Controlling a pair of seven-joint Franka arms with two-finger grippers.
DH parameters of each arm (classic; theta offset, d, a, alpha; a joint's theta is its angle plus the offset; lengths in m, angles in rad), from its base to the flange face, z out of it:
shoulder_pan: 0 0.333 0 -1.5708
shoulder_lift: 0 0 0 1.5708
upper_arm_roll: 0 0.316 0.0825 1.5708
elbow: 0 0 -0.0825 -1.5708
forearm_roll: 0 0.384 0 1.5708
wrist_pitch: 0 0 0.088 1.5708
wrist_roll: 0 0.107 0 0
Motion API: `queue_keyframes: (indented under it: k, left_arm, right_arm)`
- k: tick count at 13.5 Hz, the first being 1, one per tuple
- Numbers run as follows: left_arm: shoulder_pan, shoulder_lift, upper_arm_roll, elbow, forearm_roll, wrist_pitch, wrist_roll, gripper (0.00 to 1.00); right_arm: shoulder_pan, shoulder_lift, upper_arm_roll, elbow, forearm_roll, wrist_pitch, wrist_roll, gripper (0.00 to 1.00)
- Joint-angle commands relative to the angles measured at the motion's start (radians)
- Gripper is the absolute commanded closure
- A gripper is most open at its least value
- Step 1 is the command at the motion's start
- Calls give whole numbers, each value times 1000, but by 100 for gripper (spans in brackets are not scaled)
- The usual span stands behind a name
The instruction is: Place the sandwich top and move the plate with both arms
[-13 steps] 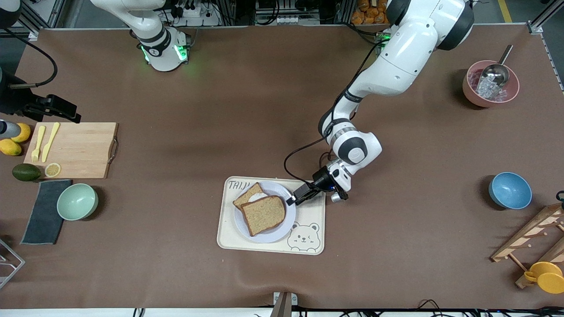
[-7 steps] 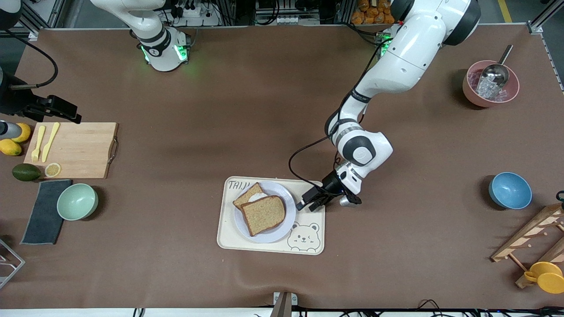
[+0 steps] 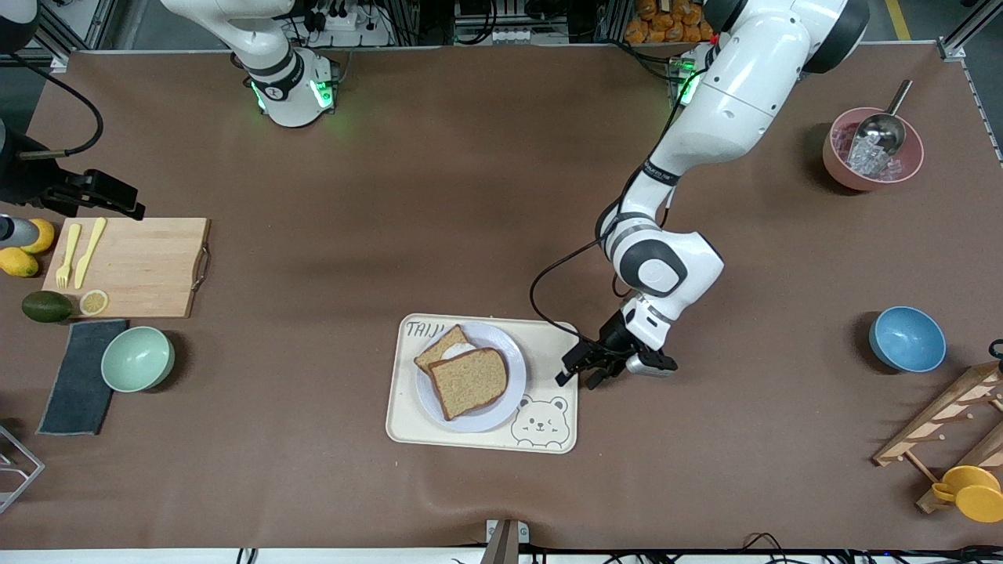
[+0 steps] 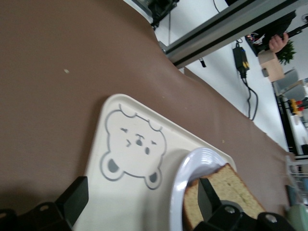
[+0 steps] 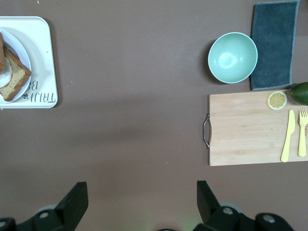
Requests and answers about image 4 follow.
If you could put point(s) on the green potted plant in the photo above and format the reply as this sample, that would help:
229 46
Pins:
288 53

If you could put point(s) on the mint green bowl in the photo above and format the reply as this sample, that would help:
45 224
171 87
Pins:
298 219

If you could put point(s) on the aluminium camera post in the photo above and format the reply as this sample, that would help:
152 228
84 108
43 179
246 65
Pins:
216 29

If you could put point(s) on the brown bread slice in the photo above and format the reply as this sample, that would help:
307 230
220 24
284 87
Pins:
228 187

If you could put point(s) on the grey storage bin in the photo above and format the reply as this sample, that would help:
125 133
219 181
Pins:
287 81

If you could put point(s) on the brown table mat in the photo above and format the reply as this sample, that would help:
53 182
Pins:
60 60

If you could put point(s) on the cream bear print tray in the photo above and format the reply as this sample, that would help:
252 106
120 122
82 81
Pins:
173 134

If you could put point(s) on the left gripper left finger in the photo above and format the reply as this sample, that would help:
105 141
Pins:
69 207

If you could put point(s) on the lavender round plate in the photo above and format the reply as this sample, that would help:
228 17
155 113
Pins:
192 163

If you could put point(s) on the cardboard box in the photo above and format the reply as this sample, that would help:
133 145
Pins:
272 67

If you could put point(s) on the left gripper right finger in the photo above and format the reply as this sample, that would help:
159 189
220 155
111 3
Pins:
211 211

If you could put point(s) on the bystander hand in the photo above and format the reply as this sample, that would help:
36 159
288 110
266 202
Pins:
278 43

